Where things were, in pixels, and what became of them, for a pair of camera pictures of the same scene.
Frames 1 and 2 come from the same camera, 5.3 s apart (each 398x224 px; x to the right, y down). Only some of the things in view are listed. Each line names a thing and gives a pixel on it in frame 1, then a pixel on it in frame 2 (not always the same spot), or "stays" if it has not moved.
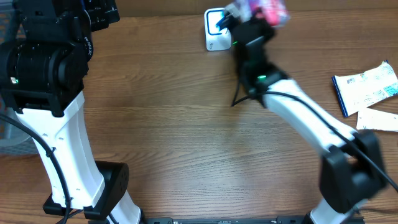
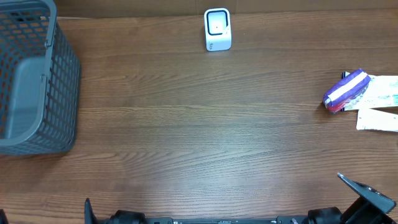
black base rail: [229, 220] stays
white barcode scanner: [216, 40] stays
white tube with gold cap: [370, 119] stays
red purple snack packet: [277, 12] to [350, 88]
